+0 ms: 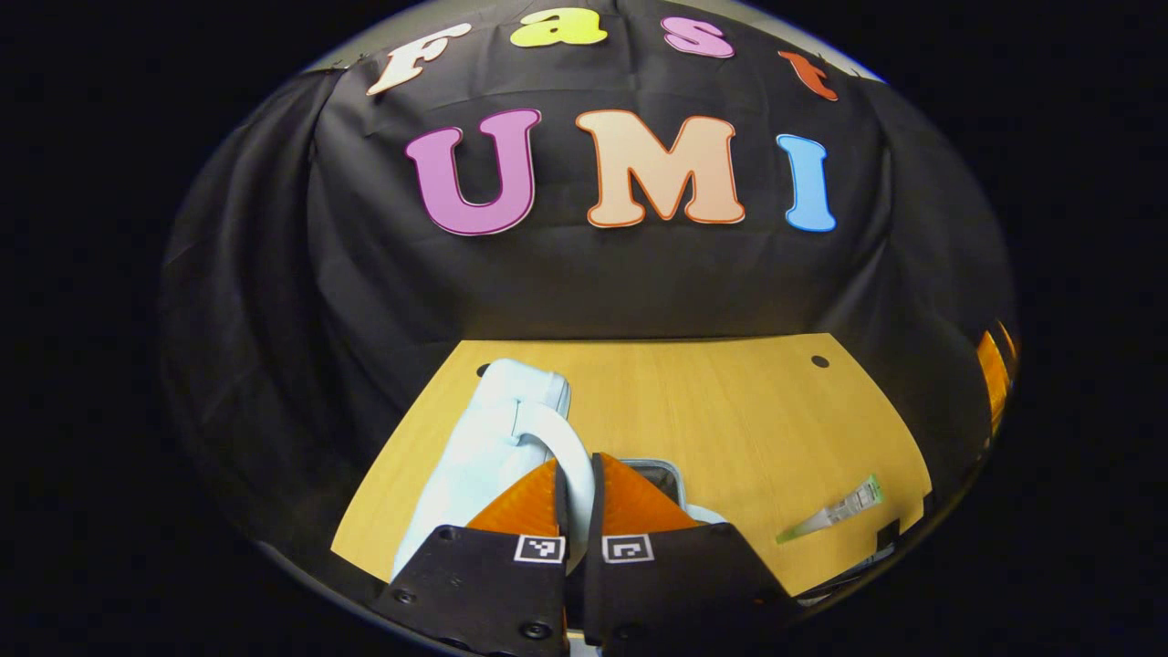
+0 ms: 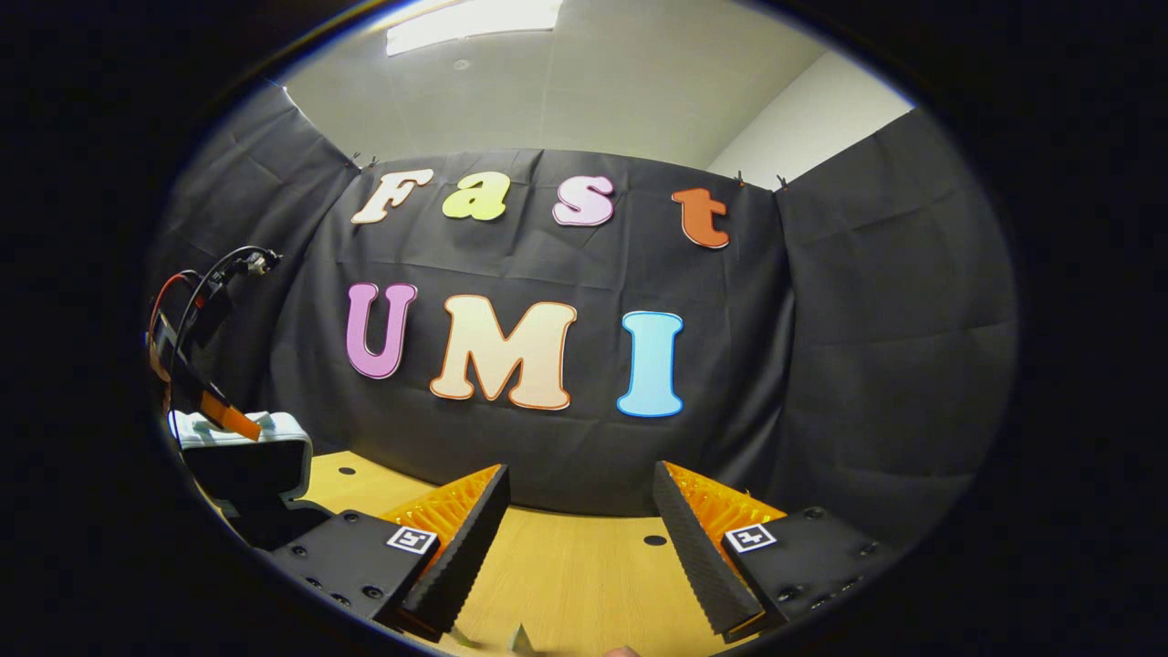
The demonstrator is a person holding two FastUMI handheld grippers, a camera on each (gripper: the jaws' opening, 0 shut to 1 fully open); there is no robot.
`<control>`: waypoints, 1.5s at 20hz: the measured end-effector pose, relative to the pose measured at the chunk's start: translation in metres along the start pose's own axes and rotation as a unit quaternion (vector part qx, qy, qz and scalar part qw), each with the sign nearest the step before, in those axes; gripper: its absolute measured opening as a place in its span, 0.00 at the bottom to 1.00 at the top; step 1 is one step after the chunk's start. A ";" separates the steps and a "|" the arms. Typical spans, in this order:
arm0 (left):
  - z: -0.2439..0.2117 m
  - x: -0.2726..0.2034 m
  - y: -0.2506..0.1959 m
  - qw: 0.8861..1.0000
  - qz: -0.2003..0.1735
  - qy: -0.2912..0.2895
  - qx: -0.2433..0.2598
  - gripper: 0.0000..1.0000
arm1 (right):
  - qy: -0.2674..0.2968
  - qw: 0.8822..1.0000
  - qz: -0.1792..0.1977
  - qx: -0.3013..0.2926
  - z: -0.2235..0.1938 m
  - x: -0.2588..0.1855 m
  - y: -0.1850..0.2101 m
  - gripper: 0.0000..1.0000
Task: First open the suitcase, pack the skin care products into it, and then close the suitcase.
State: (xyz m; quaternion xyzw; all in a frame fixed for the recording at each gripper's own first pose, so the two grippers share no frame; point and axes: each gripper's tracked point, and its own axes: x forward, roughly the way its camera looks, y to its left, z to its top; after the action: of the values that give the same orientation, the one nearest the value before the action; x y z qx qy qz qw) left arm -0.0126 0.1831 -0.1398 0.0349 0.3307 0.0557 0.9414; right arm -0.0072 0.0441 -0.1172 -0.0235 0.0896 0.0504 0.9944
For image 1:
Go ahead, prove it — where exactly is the black backdrop cloth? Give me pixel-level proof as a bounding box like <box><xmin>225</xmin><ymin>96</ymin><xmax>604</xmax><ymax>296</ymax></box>
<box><xmin>155</xmin><ymin>0</ymin><xmax>1021</xmax><ymax>589</ymax></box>

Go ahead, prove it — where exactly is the green white skin care tube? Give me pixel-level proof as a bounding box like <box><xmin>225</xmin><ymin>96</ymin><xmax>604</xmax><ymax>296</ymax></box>
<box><xmin>776</xmin><ymin>474</ymin><xmax>885</xmax><ymax>546</ymax></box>

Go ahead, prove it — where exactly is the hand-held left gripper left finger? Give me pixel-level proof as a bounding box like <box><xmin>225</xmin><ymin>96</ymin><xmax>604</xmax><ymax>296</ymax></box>
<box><xmin>370</xmin><ymin>456</ymin><xmax>571</xmax><ymax>657</ymax></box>

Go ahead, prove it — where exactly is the black flat device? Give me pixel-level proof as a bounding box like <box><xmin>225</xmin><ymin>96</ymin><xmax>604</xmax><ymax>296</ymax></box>
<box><xmin>801</xmin><ymin>517</ymin><xmax>904</xmax><ymax>606</ymax></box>

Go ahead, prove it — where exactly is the light blue suitcase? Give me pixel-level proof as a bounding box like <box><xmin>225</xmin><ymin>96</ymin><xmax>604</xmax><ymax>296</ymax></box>
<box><xmin>391</xmin><ymin>358</ymin><xmax>731</xmax><ymax>585</ymax></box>

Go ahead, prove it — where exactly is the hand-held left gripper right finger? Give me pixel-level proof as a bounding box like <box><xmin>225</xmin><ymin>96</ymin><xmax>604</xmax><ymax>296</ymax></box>
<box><xmin>584</xmin><ymin>452</ymin><xmax>804</xmax><ymax>657</ymax></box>

